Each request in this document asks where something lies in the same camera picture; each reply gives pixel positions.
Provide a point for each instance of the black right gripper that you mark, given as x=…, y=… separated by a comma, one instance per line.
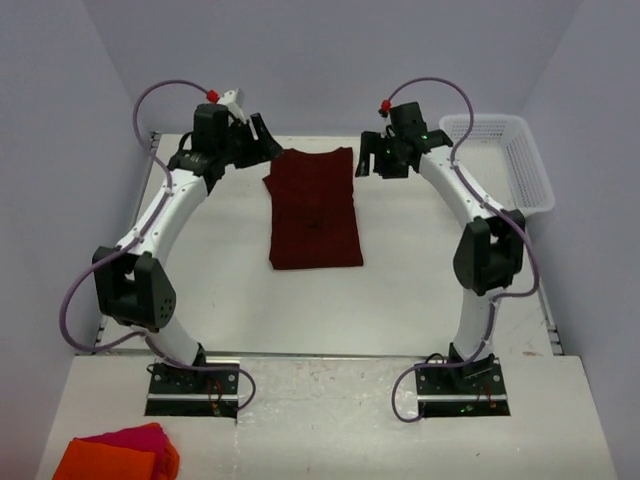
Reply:
x=370, y=145

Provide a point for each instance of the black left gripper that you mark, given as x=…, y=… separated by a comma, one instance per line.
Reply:
x=265, y=144

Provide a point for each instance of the dark red t-shirt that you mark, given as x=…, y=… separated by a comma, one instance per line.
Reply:
x=313, y=219

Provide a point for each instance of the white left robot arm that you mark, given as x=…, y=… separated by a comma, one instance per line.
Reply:
x=132, y=285

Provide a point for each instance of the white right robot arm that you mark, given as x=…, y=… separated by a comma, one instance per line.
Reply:
x=490, y=251

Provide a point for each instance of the white plastic basket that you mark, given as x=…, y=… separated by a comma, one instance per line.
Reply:
x=501, y=154

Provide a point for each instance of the pink folded t-shirt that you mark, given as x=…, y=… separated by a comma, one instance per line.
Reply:
x=145, y=438

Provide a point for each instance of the orange folded t-shirt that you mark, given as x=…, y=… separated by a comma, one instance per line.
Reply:
x=85, y=460

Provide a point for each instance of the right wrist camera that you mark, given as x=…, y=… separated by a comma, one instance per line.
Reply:
x=385, y=108

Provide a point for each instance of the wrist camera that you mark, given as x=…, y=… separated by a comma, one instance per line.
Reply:
x=385, y=108
x=232, y=99

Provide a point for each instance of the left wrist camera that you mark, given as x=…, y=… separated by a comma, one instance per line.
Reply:
x=232, y=99

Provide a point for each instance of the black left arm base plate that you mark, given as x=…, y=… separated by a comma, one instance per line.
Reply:
x=176, y=393

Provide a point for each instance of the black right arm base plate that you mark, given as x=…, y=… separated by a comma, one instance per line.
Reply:
x=477, y=390

